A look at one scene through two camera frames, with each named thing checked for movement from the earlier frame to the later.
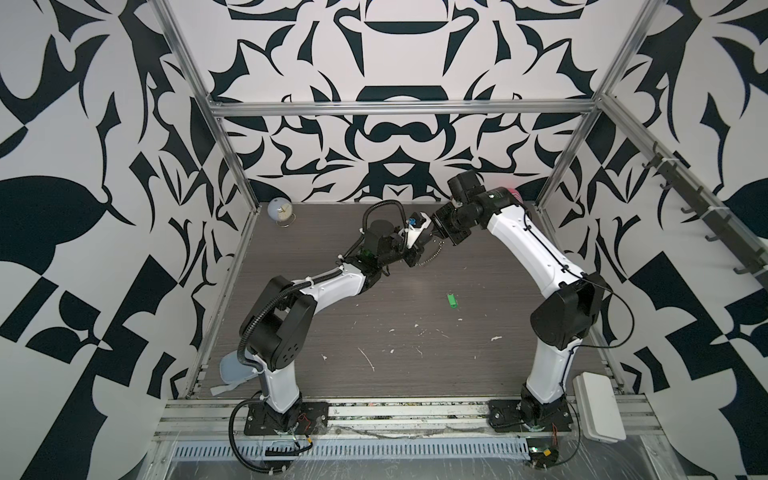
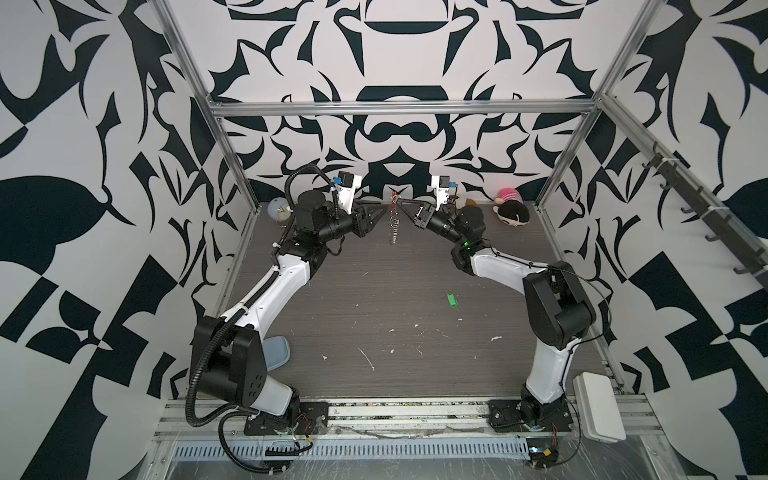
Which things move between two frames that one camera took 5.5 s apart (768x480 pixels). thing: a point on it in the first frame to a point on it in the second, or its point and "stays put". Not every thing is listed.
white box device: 598,410 stays put
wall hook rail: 742,246 stays put
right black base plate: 526,415 stays put
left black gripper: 414,252 to 359,218
